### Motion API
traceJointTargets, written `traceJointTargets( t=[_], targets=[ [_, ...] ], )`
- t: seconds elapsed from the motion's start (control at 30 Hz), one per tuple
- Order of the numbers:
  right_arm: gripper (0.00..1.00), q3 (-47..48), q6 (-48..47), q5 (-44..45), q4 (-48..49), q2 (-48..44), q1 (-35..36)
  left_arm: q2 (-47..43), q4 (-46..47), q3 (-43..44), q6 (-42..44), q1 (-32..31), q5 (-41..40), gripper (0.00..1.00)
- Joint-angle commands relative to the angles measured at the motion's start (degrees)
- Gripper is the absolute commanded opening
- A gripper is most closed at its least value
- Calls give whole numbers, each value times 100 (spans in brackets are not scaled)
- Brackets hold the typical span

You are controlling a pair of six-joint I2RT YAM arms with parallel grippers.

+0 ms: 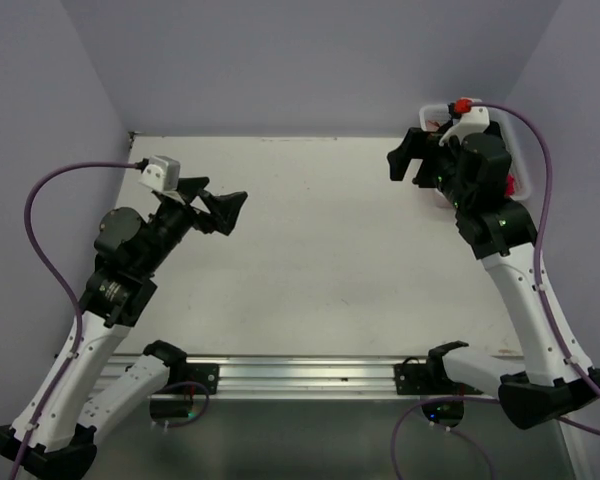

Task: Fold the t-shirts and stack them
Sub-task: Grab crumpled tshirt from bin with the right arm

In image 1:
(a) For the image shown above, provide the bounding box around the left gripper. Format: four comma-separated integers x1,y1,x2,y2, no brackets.
137,176,245,275

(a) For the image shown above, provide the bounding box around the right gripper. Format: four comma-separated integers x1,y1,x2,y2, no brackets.
388,126,471,211

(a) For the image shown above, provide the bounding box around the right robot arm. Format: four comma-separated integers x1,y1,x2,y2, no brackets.
387,127,600,430

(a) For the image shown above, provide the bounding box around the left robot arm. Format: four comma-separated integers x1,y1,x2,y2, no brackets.
0,177,248,479

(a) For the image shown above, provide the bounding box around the white plastic basket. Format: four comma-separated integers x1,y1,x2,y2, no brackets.
419,104,532,202

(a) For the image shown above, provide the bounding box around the red t shirt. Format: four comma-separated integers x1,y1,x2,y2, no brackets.
505,174,517,197

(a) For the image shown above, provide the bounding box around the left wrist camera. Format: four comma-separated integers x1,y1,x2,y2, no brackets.
138,155,181,194

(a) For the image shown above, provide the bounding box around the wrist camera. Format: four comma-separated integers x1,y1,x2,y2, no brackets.
438,97,490,146
138,155,181,194

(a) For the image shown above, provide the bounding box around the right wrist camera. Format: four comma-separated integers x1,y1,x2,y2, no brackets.
438,97,490,146

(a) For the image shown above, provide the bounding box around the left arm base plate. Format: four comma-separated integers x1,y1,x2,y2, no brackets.
180,363,220,396

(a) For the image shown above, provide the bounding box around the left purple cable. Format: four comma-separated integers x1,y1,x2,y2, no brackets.
7,158,149,480

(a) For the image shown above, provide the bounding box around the purple cable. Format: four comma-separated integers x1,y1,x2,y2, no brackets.
7,158,149,480
390,102,600,480

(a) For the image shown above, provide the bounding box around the aluminium mounting rail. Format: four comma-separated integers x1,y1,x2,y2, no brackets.
99,354,531,401

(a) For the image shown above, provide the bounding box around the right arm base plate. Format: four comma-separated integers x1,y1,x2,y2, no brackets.
393,362,440,396

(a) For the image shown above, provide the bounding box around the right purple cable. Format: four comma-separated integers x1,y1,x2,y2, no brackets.
390,102,600,480

